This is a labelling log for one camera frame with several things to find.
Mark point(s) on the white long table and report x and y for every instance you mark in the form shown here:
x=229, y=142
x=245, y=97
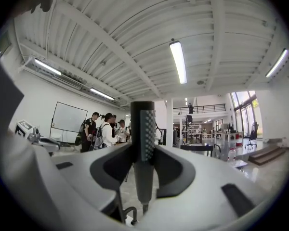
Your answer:
x=221, y=135

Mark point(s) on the white whiteboard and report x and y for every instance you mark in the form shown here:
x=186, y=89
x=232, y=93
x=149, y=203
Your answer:
x=68, y=117

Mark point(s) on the clear plastic water bottle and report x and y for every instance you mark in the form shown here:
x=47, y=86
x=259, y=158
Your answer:
x=232, y=156

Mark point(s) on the black office chair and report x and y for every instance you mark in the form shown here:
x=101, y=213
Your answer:
x=253, y=135

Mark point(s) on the long ceiling light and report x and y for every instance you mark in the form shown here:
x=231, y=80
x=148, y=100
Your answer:
x=277, y=62
x=179, y=61
x=101, y=93
x=47, y=67

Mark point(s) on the black balcony railing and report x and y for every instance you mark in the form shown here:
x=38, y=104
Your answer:
x=207, y=108

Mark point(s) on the black table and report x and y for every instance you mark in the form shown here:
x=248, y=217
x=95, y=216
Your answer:
x=197, y=148

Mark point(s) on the large window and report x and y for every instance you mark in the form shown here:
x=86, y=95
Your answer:
x=245, y=109

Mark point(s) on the wooden steps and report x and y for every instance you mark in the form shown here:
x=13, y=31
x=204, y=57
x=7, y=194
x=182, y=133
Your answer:
x=267, y=154

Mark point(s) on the white pillar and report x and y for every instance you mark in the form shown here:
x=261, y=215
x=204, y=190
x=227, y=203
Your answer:
x=169, y=124

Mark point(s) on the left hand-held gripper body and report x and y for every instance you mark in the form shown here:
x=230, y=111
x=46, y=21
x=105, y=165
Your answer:
x=26, y=129

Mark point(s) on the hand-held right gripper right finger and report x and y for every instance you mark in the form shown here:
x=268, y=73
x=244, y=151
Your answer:
x=207, y=167

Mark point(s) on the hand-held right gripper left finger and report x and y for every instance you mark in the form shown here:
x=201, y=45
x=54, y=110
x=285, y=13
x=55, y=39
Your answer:
x=86, y=156

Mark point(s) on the black handheld shower head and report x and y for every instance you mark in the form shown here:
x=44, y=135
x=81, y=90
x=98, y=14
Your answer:
x=144, y=177

